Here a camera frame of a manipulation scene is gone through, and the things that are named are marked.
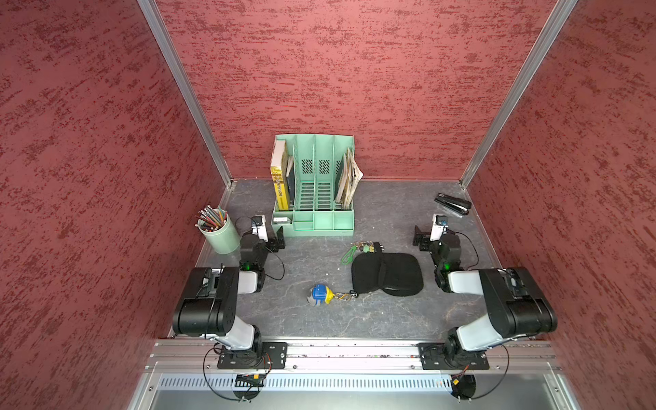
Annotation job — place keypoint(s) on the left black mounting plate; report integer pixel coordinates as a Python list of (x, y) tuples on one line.
[(268, 356)]

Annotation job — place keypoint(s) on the colored pencils bundle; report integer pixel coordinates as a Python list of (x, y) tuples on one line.
[(211, 219)]

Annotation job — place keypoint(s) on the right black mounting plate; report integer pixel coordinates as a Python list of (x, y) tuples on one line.
[(448, 357)]

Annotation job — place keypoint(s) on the black stapler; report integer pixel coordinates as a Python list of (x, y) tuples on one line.
[(458, 205)]

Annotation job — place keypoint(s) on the dark book beside yellow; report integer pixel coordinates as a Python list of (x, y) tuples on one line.
[(290, 180)]

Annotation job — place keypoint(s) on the green plastic file organizer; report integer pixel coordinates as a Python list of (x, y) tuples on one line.
[(317, 166)]

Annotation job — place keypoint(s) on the green pencil cup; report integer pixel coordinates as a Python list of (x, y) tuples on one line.
[(224, 240)]

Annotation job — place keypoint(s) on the blue yellow figure keychain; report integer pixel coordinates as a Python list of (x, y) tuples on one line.
[(320, 294)]

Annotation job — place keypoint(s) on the black mounting plate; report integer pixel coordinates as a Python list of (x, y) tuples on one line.
[(448, 357), (268, 356)]

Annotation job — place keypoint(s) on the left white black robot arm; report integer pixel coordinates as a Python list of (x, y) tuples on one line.
[(207, 307)]

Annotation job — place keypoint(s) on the leaning paper booklets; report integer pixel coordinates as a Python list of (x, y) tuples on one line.
[(350, 176)]

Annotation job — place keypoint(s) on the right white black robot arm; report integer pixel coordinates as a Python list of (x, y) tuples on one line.
[(515, 305)]

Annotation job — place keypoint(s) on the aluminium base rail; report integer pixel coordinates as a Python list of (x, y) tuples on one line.
[(333, 364)]

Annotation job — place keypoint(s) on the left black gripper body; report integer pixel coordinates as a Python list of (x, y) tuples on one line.
[(272, 245)]

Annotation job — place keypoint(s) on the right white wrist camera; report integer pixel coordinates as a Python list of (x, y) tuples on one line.
[(439, 225)]

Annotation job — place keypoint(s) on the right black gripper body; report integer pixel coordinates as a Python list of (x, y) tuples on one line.
[(425, 244)]

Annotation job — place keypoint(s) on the black fabric bag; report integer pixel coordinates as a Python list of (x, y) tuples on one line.
[(396, 274)]

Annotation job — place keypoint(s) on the green cord charm decoration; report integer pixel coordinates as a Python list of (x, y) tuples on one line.
[(360, 247)]

